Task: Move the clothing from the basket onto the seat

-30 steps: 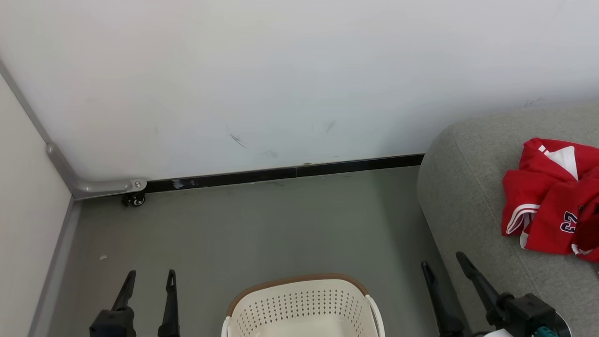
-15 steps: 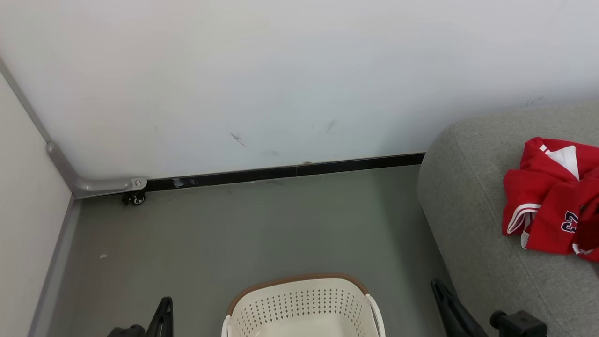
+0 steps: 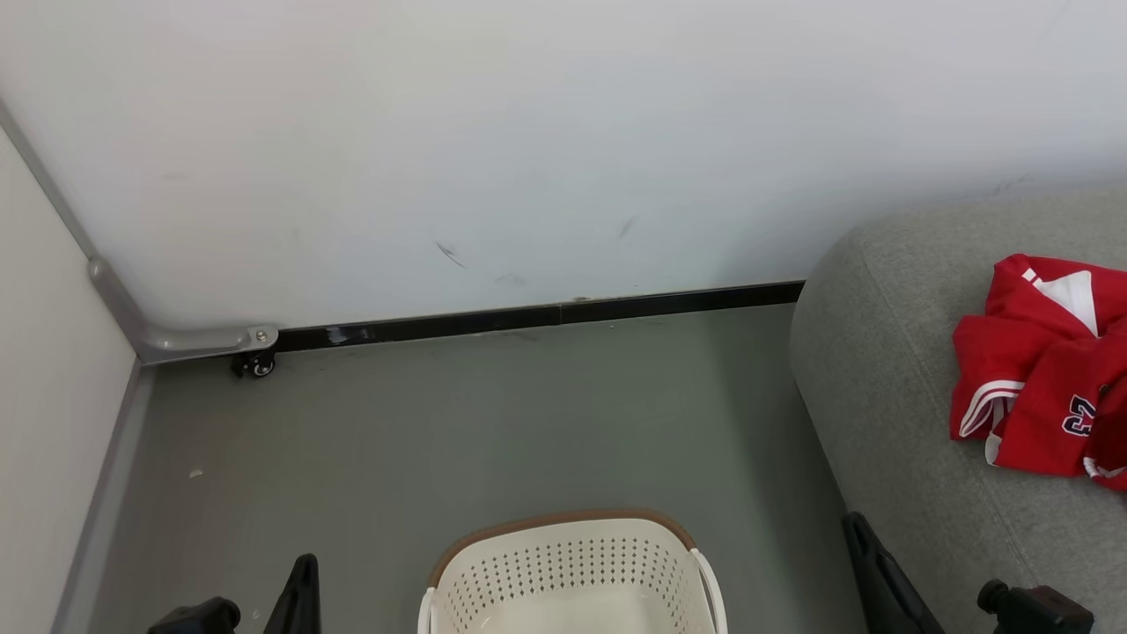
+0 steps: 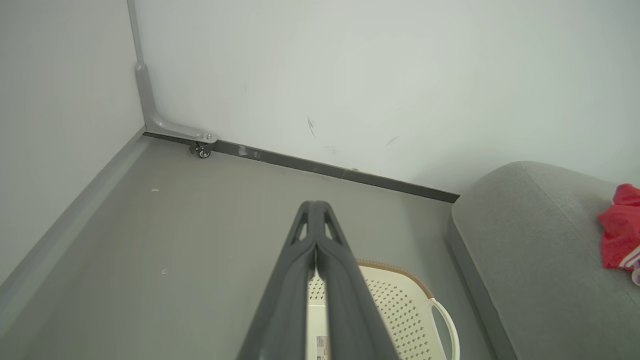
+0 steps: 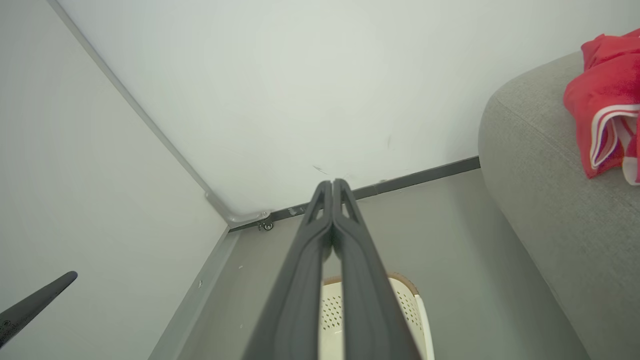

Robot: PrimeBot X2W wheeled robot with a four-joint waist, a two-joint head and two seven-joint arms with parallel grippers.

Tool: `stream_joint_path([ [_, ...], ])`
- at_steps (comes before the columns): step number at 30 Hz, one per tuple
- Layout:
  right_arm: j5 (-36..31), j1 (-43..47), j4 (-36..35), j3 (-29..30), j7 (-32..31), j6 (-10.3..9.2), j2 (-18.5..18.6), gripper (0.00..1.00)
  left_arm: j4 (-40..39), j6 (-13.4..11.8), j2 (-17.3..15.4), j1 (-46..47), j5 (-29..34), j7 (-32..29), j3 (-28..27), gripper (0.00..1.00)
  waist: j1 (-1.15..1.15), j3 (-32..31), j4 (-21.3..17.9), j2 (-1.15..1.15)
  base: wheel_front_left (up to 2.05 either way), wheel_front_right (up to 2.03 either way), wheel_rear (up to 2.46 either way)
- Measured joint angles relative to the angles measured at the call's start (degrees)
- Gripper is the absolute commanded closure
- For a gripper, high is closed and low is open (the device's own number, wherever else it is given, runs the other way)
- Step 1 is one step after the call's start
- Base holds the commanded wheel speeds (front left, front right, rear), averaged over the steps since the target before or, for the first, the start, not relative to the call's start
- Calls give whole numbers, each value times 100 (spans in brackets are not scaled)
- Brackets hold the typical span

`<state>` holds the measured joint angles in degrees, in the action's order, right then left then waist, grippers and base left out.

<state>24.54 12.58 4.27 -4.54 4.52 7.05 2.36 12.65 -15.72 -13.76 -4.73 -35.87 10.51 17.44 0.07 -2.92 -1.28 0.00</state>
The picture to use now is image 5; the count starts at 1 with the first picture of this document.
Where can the cream laundry basket brown rim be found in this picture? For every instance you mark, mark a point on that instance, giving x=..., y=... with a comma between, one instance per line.
x=332, y=325

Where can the grey floor trim strip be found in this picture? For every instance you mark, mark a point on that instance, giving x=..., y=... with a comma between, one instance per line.
x=200, y=295

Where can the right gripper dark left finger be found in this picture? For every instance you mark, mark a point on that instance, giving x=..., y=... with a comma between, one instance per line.
x=295, y=300

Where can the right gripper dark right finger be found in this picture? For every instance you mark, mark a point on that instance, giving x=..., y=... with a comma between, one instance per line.
x=370, y=310

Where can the plain red garment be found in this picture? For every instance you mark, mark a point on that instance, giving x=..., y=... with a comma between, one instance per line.
x=615, y=45

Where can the black baseboard strip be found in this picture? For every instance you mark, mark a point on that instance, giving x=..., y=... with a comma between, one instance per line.
x=425, y=175

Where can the red white jersey with emblem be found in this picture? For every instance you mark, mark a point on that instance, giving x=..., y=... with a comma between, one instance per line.
x=600, y=95

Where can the grey fabric sofa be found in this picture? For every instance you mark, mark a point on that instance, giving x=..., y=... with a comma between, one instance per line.
x=550, y=225

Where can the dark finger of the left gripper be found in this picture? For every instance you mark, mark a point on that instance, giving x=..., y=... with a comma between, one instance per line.
x=35, y=302

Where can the small black caster wheel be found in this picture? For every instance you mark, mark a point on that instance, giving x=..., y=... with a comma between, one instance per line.
x=266, y=225

